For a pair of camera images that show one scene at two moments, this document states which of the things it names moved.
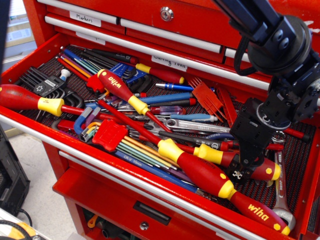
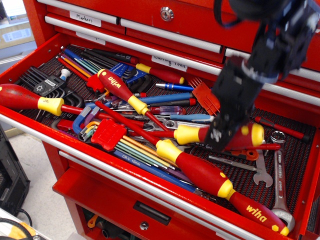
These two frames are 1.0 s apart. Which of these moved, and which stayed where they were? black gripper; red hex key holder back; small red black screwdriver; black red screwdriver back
Moved: black gripper
Stayed: small red black screwdriver; red hex key holder back; black red screwdriver back
